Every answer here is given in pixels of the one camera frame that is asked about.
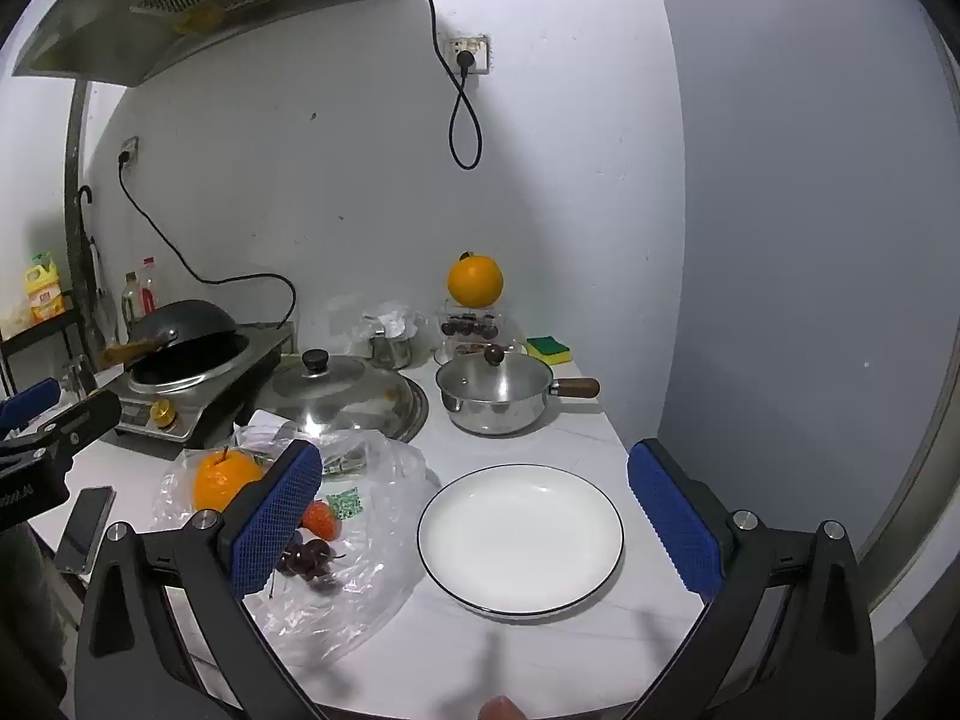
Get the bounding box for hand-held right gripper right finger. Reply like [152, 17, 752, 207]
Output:
[627, 438, 878, 720]

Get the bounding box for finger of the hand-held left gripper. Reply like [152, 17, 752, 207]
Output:
[0, 379, 62, 432]
[15, 388, 122, 470]

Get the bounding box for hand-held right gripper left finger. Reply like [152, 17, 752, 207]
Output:
[75, 441, 323, 720]

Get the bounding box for red strawberry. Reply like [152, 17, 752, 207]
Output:
[300, 499, 342, 541]

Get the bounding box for large orange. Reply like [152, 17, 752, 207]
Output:
[193, 446, 263, 515]

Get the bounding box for clear printed plastic bag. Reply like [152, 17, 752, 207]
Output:
[154, 424, 428, 661]

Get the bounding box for white plate with black rim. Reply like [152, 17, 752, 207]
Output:
[416, 463, 625, 623]

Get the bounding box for black metal rack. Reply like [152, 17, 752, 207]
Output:
[0, 307, 87, 398]

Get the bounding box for black smartphone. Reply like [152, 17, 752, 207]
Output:
[58, 486, 117, 575]

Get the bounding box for white paper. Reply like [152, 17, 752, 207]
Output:
[234, 410, 301, 458]

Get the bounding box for yellow oil bottle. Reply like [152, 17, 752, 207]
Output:
[24, 255, 67, 325]

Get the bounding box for black umbrella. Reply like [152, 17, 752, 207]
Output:
[77, 186, 110, 350]

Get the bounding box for person's dark trousers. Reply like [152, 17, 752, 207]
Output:
[0, 521, 80, 720]

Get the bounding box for steel induction cooker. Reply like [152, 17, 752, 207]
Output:
[97, 326, 293, 462]

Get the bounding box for steel wok lid black knob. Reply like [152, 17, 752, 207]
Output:
[247, 349, 430, 443]

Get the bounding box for steel saucepan with glass lid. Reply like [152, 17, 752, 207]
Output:
[435, 345, 601, 437]

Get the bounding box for crumpled clear plastic wrap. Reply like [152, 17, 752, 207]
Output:
[349, 302, 428, 370]

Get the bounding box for clear plastic fruit box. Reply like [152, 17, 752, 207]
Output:
[441, 298, 505, 361]

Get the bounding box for tall white cabinet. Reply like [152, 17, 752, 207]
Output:
[651, 0, 960, 638]

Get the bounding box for small orange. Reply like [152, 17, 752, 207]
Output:
[448, 250, 504, 308]

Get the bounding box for steel range hood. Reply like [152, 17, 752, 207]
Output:
[11, 0, 410, 87]

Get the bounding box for black wok with wooden handle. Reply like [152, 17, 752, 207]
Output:
[101, 300, 239, 370]

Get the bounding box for black cooker power cable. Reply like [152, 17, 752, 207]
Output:
[118, 154, 298, 331]

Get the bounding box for grey wall pipe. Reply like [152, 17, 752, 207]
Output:
[64, 81, 92, 346]

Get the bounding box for black looped power cable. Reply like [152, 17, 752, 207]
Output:
[401, 0, 482, 171]

